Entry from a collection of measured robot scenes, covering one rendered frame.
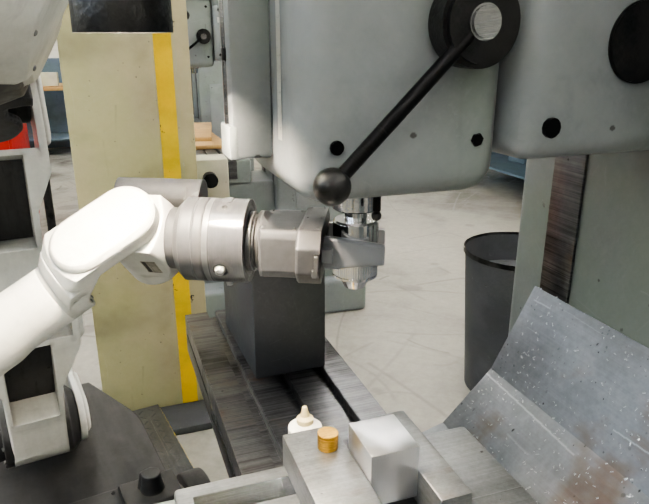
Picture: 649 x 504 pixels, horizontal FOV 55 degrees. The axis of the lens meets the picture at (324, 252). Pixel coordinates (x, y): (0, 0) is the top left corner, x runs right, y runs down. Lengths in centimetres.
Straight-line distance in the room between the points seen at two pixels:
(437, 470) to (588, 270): 39
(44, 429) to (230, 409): 53
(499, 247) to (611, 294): 203
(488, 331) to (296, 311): 170
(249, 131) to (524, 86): 24
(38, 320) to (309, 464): 30
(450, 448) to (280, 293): 37
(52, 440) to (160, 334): 118
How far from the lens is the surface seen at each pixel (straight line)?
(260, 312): 98
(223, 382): 103
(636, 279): 87
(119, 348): 255
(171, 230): 65
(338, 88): 50
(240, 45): 56
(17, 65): 85
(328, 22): 50
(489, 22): 52
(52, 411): 138
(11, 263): 116
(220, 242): 62
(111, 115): 230
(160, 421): 193
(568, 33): 59
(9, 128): 116
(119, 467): 149
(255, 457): 87
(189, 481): 137
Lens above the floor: 144
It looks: 19 degrees down
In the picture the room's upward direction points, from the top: straight up
